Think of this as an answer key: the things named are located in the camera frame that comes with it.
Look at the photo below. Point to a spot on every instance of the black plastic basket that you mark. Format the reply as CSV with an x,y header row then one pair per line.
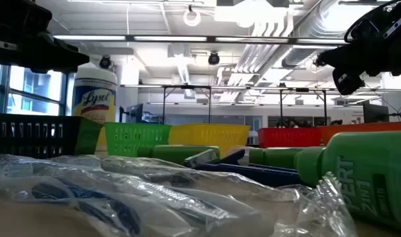
x,y
32,118

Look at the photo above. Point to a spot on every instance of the Lysol wipes canister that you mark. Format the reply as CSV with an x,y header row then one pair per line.
x,y
95,98

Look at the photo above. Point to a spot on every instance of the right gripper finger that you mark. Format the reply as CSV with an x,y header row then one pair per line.
x,y
364,52
348,80

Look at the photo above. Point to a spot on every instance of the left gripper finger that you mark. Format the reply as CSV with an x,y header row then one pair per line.
x,y
39,52
52,69

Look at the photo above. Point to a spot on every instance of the toothbrush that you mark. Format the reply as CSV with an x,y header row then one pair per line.
x,y
167,192
88,200

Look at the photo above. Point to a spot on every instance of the black workstation frame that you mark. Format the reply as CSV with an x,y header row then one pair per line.
x,y
164,108
281,108

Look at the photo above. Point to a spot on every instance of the red plastic basket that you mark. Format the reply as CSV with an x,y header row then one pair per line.
x,y
289,138

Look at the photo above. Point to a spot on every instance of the LED light bar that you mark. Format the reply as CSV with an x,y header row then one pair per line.
x,y
211,39

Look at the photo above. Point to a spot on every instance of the yellow plastic basket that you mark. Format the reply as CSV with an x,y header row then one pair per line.
x,y
210,141

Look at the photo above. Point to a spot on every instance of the window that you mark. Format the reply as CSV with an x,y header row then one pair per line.
x,y
39,85

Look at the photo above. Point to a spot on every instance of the black ceiling camera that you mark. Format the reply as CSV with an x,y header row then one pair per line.
x,y
105,62
214,58

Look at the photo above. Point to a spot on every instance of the orange plastic basket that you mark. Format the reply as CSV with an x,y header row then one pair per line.
x,y
368,128

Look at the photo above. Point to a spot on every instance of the green plastic basket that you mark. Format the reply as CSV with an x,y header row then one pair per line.
x,y
121,152

